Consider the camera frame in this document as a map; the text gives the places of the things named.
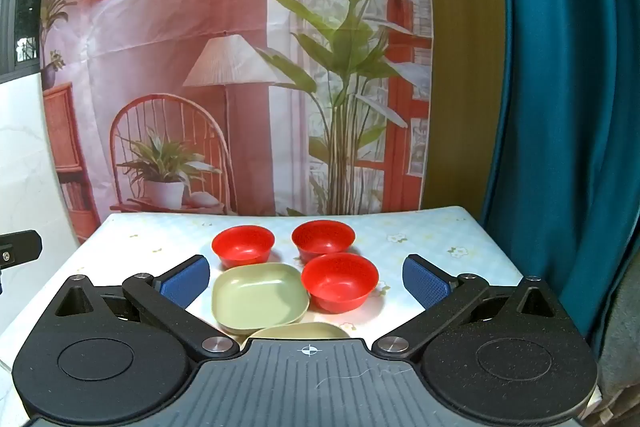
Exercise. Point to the teal curtain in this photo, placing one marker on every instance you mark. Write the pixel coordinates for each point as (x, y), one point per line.
(565, 107)

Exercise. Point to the cream square plate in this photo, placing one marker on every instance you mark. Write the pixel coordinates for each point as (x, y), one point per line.
(300, 331)

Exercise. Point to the green square plate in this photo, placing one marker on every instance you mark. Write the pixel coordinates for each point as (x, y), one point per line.
(257, 299)

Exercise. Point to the red plastic bowl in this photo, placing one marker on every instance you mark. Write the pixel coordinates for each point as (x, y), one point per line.
(323, 241)
(243, 246)
(340, 281)

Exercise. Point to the floral tablecloth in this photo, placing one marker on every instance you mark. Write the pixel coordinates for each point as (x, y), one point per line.
(410, 237)

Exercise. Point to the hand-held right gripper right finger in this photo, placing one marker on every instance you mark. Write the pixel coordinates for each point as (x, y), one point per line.
(426, 283)

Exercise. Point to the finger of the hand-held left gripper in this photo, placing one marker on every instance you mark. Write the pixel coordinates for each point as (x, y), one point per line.
(22, 247)

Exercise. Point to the printed room scene backdrop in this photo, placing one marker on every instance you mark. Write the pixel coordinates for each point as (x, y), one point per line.
(200, 7)

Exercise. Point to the grey fabric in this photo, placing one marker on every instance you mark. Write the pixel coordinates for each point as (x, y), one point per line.
(622, 332)

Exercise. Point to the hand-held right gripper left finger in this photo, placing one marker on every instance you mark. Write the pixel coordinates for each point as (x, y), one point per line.
(184, 283)

